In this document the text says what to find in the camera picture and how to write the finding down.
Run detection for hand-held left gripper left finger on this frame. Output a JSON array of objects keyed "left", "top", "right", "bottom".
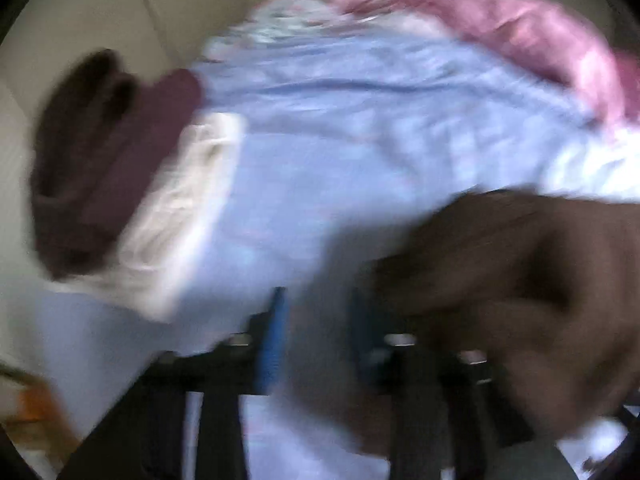
[{"left": 57, "top": 286, "right": 291, "bottom": 480}]

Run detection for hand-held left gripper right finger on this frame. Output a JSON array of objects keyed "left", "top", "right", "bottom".
[{"left": 349, "top": 287, "right": 536, "bottom": 480}]

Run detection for brown pants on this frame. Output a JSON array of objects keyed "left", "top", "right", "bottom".
[{"left": 345, "top": 189, "right": 640, "bottom": 456}]

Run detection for cream folded garment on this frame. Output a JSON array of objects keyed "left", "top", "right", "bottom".
[{"left": 50, "top": 111, "right": 247, "bottom": 323}]

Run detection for light blue bed sheet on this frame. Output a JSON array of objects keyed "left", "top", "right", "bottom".
[{"left": 42, "top": 30, "right": 640, "bottom": 480}]

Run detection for maroon folded garment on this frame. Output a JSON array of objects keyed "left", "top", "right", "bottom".
[{"left": 50, "top": 69, "right": 207, "bottom": 281}]

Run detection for orange object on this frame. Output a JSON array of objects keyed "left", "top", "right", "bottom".
[{"left": 0, "top": 365, "right": 66, "bottom": 453}]

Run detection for dark brown folded garment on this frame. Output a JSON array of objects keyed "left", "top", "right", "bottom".
[{"left": 29, "top": 49, "right": 138, "bottom": 241}]

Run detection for white floral cloth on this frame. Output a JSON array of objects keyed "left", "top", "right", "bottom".
[{"left": 205, "top": 0, "right": 381, "bottom": 63}]

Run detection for pink blanket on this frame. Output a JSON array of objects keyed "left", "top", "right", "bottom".
[{"left": 320, "top": 0, "right": 640, "bottom": 128}]

